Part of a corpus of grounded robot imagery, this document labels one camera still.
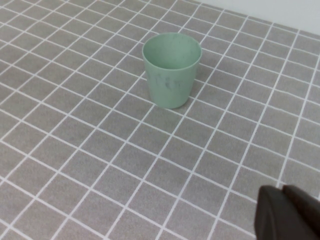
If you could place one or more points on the mint green plastic cup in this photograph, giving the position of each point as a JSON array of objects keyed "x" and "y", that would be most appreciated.
[{"x": 170, "y": 85}]

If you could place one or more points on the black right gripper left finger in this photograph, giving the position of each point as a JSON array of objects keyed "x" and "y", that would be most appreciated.
[{"x": 272, "y": 217}]

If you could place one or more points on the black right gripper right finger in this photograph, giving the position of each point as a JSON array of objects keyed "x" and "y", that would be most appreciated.
[{"x": 310, "y": 212}]

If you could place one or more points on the grey white-grid table mat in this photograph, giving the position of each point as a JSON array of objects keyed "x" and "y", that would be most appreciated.
[{"x": 100, "y": 162}]

